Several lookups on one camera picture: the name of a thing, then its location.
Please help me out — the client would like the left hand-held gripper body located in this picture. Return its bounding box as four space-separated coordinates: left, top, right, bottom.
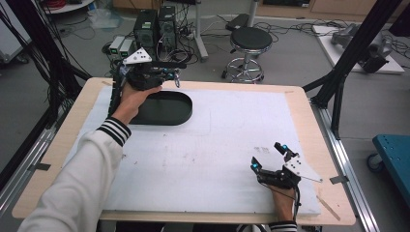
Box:
119 47 169 92

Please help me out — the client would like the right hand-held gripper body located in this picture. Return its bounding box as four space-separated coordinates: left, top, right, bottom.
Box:
256 155 324 190

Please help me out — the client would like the dark green tray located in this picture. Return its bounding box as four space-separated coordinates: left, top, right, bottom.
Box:
129 61 193 127

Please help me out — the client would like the person's right hand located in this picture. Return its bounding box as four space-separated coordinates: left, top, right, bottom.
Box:
269 186 298 223

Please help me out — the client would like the person's left hand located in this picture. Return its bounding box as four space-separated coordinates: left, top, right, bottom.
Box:
111 81 163 126

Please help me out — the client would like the small silver device box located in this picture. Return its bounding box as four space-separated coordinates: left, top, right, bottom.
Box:
119 38 135 60
108 36 126 56

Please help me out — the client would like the black computer tower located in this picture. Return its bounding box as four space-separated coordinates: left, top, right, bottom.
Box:
158 5 178 51
132 9 159 52

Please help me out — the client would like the white foam mat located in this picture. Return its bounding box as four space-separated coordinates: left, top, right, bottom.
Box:
62 85 323 217

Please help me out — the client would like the wooden stick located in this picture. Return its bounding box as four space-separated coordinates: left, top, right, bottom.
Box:
315 194 341 222

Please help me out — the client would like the grey tape piece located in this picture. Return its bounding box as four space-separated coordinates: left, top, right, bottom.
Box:
26 162 52 172
329 175 350 186

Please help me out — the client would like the clear plastic bag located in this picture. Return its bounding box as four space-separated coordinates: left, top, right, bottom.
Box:
87 8 124 31

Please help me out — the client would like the flat black device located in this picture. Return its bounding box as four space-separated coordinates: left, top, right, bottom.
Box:
224 13 251 32

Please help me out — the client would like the black round stool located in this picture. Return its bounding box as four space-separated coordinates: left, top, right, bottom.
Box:
221 26 274 85

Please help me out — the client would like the blue cart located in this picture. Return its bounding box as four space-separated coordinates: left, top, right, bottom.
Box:
366 134 410 207

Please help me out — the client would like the white floor platform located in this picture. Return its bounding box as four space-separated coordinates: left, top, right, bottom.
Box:
310 23 406 75

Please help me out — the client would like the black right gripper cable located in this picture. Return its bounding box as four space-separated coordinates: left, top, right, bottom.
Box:
257 181 302 223

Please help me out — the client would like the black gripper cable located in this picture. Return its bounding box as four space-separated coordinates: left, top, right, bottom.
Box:
257 181 302 223
107 68 123 118

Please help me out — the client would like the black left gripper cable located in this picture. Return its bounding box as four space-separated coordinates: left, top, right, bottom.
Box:
107 68 123 118

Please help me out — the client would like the aluminium rail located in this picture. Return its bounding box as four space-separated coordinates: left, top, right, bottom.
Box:
309 98 382 232
0 109 56 211

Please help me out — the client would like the black frame post with cables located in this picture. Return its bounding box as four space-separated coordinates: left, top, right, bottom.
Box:
5 0 92 101

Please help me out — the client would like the black metal frame post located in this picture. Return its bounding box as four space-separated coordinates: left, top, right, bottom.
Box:
302 0 410 140

